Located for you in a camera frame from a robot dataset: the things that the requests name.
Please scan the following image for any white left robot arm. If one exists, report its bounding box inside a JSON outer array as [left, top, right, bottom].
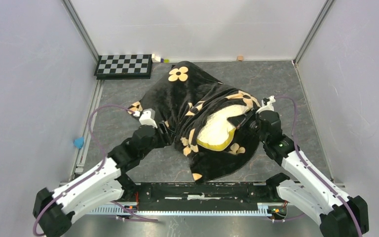
[[33, 121, 172, 237]]

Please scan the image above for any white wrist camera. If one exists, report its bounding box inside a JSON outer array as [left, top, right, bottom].
[[256, 96, 276, 114], [132, 109, 157, 128]]

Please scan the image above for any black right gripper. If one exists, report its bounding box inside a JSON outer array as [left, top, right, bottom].
[[228, 107, 268, 144]]

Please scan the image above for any blue small object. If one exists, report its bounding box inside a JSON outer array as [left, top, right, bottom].
[[73, 137, 84, 150]]

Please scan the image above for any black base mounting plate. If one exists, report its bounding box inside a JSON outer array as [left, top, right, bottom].
[[118, 182, 283, 211]]

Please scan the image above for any black floral pillowcase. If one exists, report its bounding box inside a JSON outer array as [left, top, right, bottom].
[[129, 61, 260, 183]]

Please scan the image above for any small white block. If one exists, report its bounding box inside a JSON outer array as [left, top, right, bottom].
[[151, 54, 163, 63]]

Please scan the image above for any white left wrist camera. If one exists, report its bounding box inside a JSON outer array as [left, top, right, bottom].
[[132, 109, 157, 128]]

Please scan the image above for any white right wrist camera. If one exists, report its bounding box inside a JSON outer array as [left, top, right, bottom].
[[256, 96, 276, 114]]

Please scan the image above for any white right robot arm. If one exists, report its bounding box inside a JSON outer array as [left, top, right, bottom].
[[228, 110, 369, 237]]

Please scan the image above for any black grey checkerboard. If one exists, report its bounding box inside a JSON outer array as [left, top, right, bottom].
[[94, 54, 152, 79]]

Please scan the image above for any white yellow pillow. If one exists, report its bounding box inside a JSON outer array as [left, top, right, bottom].
[[196, 105, 250, 152]]

